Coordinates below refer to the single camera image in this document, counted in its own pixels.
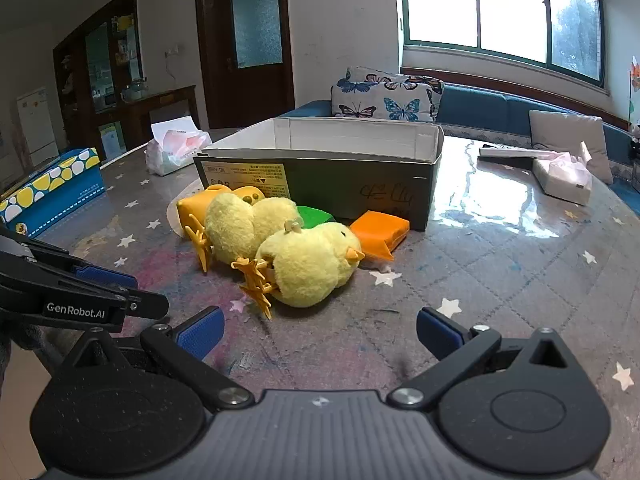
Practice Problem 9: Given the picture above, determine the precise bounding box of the white round mat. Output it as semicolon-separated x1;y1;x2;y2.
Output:
165;180;206;237

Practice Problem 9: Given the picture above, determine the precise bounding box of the beige pillow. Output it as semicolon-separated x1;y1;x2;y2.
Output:
528;109;615;185

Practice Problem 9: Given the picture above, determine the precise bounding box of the black remote control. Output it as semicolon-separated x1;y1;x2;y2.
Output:
477;155;537;171

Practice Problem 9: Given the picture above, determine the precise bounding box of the blue sofa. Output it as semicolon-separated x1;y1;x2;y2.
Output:
295;82;640;213

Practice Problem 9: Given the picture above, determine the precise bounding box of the orange plastic block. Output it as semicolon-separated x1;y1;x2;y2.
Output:
348;209;411;264

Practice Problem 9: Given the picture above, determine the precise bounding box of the window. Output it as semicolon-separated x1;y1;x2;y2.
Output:
393;0;609;87

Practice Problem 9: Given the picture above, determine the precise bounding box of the white refrigerator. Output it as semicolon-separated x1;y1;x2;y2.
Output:
15;87;61;167

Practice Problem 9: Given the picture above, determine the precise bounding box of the green packet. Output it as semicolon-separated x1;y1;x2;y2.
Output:
294;204;336;231

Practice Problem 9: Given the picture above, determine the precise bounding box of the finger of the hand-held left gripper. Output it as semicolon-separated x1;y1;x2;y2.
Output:
70;263;140;291
114;287;170;321

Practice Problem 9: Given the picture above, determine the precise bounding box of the dark wooden door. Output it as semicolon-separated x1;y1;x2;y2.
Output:
193;0;297;131

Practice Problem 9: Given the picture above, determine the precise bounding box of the dark wooden sideboard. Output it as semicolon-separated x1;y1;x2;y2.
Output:
120;85;202;153

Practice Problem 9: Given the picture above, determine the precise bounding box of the pink tissue pack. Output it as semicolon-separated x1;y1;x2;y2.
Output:
531;140;594;206

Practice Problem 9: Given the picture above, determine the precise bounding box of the butterfly print pillow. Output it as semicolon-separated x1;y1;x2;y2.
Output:
330;81;435;124
346;65;445;116

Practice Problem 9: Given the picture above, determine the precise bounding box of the yellow chick plush toy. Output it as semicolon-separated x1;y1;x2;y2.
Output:
231;220;366;321
182;192;304;274

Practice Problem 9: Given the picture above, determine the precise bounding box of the grey star tablecloth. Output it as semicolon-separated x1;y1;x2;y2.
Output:
0;127;640;480

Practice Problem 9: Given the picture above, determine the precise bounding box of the white tissue pack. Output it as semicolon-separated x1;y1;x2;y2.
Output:
145;115;211;177

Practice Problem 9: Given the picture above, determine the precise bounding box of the white remote control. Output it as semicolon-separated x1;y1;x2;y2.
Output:
478;143;547;159

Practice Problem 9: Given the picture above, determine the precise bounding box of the blue dotted box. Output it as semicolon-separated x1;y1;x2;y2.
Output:
0;147;107;239

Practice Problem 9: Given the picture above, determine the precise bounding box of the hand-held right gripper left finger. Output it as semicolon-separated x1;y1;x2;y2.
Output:
52;306;257;414

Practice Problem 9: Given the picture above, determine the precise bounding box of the dark wooden glass cabinet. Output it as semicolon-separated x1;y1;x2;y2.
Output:
52;0;147;133

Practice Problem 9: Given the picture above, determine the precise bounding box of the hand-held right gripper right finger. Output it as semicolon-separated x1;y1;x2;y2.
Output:
389;306;581;411

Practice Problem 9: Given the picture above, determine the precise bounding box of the cardboard box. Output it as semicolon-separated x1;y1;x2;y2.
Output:
192;116;445;233

